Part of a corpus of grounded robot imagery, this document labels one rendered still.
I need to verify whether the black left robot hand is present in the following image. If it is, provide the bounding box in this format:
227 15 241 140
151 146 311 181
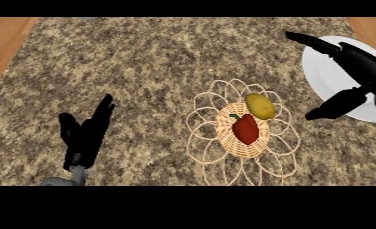
57 93 118 173

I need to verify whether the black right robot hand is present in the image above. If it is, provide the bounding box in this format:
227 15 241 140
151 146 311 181
284 31 376 121

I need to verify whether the white round plate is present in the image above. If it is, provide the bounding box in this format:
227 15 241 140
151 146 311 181
300 35 376 123

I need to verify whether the red bell pepper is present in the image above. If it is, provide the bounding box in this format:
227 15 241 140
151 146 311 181
227 113 259 146

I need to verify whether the yellow potato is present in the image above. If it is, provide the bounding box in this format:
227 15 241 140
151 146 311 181
243 92 275 121

